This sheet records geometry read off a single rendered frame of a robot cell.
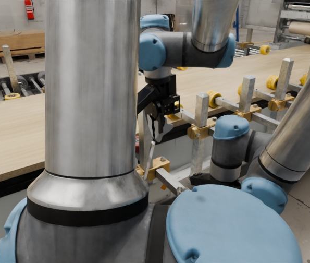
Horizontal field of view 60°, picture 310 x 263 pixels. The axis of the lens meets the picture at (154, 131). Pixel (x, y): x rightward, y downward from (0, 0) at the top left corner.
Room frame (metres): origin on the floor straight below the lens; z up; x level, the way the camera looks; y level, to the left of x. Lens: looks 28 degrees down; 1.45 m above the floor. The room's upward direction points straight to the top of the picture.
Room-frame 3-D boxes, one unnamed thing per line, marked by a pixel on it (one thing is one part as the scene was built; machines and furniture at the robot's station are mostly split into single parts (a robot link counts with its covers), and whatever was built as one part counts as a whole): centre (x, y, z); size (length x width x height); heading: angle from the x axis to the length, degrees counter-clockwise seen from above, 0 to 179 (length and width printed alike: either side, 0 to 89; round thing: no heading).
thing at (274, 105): (1.21, -0.62, 0.95); 0.13 x 0.06 x 0.05; 123
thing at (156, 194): (0.76, 0.04, 0.75); 0.26 x 0.01 x 0.10; 123
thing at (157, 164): (0.81, 0.01, 0.85); 0.13 x 0.06 x 0.05; 123
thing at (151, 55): (0.62, -0.01, 1.32); 0.11 x 0.11 x 0.08; 83
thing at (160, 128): (0.70, -0.01, 1.11); 0.05 x 0.02 x 0.09; 32
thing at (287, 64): (1.20, -0.60, 0.93); 0.03 x 0.03 x 0.48; 33
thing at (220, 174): (0.55, -0.18, 1.05); 0.08 x 0.08 x 0.05
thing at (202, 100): (0.93, -0.18, 0.86); 0.03 x 0.03 x 0.48; 33
